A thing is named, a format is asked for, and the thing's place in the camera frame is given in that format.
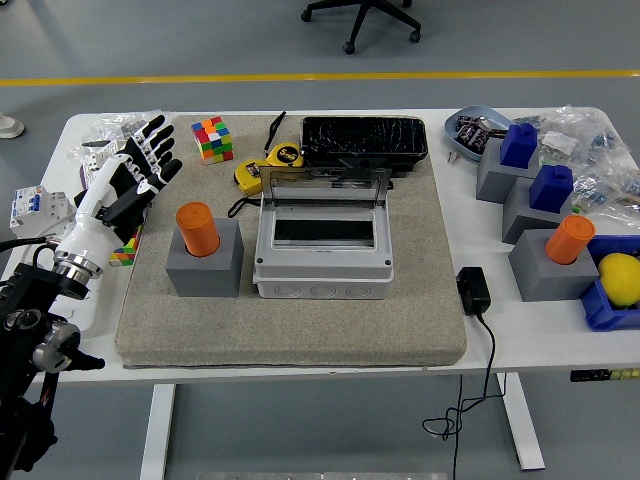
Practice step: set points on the clear bag of screws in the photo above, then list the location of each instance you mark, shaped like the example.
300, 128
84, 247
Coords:
107, 125

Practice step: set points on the white shoe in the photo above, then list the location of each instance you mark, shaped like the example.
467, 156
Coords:
10, 127

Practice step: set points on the dark purple packet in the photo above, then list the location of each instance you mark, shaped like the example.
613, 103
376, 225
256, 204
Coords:
467, 134
482, 141
465, 120

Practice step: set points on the orange cylinder battery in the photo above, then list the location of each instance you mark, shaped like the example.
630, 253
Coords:
196, 227
570, 240

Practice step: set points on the grey-brown table mat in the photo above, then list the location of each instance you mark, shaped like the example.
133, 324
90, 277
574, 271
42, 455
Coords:
300, 330

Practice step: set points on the white breaker purple label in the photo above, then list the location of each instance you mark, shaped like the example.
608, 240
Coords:
92, 167

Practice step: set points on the small metal tweezers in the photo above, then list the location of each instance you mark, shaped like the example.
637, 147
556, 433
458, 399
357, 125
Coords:
453, 158

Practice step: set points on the grey holder block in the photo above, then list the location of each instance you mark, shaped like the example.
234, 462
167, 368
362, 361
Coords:
495, 182
520, 220

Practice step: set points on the blue plastic bin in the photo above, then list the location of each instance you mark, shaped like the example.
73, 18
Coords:
607, 315

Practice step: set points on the black textured tray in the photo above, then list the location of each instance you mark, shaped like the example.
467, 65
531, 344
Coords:
365, 137

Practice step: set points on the grey block with round hole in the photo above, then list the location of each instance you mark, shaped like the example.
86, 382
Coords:
545, 280
205, 277

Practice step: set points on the black desk control panel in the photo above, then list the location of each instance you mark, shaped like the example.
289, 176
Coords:
590, 376

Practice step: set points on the white circuit breaker blue switches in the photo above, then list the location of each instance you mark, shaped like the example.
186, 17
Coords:
30, 207

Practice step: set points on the pale blue dish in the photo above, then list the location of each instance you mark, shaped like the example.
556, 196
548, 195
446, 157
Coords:
451, 134

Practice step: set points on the multicoloured puzzle cube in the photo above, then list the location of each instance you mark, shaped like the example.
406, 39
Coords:
125, 255
212, 140

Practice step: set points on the black office chair base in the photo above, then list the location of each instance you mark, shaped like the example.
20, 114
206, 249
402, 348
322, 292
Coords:
361, 17

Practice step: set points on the black power adapter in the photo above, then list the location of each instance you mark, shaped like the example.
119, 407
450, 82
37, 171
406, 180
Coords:
472, 290

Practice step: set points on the blue plastic block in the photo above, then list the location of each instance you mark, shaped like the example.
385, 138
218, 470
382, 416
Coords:
550, 192
517, 147

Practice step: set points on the silver wrapped packet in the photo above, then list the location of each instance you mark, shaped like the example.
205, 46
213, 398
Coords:
489, 124

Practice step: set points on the white power strip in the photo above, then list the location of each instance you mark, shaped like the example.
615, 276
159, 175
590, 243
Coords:
96, 320

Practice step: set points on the clear bag of parts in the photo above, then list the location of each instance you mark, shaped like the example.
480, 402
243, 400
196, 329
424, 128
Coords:
610, 187
585, 125

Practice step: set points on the yellow tape measure printed five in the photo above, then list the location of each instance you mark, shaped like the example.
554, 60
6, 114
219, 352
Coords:
284, 155

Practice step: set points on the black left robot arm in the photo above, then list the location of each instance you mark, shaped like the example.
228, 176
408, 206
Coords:
25, 295

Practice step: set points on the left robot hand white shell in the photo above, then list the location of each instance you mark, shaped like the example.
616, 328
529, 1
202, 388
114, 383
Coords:
95, 200

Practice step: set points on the yellow lemon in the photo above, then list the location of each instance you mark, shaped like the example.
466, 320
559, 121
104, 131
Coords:
622, 280

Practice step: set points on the smoky transparent box lid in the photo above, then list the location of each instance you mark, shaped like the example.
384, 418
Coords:
325, 182

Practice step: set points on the grey plastic electrical box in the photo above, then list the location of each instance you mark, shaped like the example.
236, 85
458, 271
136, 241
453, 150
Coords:
320, 272

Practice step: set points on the white table leg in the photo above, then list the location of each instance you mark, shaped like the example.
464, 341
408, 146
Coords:
520, 425
157, 430

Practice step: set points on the small white parts bag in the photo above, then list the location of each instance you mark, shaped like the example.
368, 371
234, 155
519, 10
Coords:
557, 142

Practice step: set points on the yellow tape measure black label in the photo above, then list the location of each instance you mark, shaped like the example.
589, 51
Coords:
247, 177

